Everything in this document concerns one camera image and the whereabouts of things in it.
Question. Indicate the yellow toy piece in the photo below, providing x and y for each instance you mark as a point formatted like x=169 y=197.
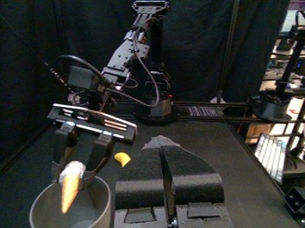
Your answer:
x=123 y=158

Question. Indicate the black stand with round base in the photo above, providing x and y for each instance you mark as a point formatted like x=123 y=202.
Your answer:
x=275 y=107

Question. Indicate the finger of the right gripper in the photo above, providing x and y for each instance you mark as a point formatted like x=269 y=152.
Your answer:
x=102 y=151
x=63 y=145

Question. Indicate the black cloth curtain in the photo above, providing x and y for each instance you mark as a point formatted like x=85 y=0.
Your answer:
x=31 y=29

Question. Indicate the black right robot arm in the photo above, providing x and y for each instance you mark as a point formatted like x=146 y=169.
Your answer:
x=153 y=59

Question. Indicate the toy ice cream cone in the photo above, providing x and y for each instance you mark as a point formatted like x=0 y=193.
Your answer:
x=70 y=187

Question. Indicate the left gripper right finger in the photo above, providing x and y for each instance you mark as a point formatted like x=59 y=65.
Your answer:
x=194 y=184

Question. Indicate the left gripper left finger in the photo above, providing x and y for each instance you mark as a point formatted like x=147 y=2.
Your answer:
x=139 y=184

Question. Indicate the grey bowl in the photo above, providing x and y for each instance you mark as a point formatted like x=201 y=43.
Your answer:
x=93 y=213

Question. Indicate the black horizontal frame rail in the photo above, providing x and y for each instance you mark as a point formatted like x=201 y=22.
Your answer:
x=222 y=118

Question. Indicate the black corner bracket box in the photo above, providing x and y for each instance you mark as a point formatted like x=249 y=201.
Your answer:
x=296 y=200

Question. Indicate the black vertical frame pole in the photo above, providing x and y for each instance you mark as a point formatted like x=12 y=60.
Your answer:
x=230 y=44

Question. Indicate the brown cardboard box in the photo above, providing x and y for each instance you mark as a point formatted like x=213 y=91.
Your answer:
x=256 y=132

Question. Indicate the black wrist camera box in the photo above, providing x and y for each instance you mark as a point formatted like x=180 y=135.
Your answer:
x=82 y=77

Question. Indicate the white slatted rack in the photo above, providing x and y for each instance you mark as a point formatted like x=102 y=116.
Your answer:
x=269 y=154

